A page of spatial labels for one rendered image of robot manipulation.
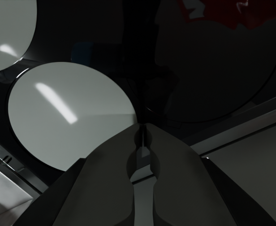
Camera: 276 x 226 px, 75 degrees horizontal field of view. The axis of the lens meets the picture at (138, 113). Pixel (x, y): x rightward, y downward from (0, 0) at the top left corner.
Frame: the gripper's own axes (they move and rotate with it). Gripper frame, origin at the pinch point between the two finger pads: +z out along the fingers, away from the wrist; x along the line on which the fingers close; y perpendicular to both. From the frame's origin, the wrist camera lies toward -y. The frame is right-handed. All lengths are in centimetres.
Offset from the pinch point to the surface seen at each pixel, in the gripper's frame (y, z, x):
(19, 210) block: 12.5, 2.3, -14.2
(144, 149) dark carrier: 3.1, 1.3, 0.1
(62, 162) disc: 4.4, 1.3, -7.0
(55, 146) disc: 2.7, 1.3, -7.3
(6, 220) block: 13.1, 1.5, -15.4
